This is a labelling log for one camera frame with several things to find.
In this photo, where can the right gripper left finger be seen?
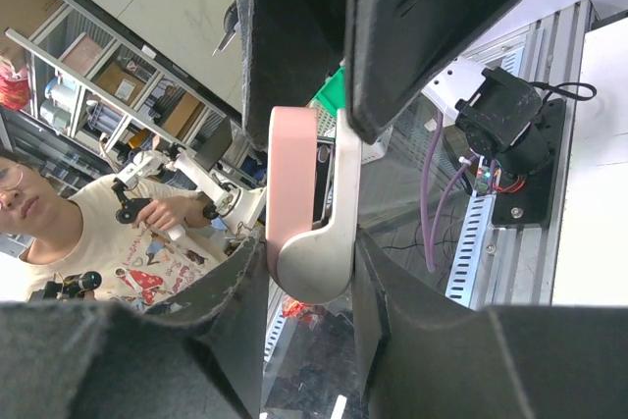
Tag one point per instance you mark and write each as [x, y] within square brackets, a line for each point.
[198, 355]

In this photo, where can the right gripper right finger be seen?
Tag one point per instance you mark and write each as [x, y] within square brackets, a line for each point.
[422, 355]

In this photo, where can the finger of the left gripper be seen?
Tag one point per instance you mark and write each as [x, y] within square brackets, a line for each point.
[393, 48]
[288, 48]

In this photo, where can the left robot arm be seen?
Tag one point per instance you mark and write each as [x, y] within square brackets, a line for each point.
[486, 104]

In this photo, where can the green plastic bin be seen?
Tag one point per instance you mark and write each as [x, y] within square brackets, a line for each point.
[331, 95]

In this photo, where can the person in cream shirt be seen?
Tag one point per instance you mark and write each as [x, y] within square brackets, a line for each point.
[163, 252]

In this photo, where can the metal storage shelf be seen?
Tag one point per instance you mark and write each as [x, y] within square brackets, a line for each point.
[95, 87]

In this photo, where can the aluminium mounting rail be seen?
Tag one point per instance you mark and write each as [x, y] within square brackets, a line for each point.
[508, 247]

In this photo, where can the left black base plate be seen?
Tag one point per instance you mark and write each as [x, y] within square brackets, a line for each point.
[532, 162]

